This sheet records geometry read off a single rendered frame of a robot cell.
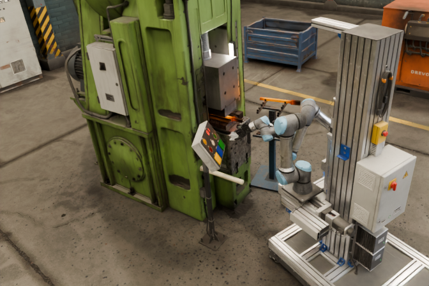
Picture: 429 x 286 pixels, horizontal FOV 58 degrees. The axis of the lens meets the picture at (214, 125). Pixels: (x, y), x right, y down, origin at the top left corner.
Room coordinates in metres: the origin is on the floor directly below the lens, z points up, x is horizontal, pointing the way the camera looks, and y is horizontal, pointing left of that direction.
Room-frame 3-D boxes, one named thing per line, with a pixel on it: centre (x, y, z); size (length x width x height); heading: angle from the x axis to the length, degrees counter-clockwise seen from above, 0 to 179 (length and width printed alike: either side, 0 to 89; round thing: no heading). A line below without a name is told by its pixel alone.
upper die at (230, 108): (3.26, 0.01, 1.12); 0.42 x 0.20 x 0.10; 54
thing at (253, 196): (3.11, -0.20, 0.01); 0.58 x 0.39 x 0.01; 144
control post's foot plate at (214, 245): (2.64, 0.11, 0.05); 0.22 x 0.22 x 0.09; 54
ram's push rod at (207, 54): (3.29, 0.05, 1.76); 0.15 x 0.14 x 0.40; 54
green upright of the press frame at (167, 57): (3.11, 0.30, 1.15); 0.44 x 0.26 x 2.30; 54
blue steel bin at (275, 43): (7.13, -1.38, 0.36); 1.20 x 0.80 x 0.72; 52
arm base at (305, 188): (2.30, -0.63, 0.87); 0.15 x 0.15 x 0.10
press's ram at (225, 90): (3.29, -0.02, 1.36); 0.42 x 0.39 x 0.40; 54
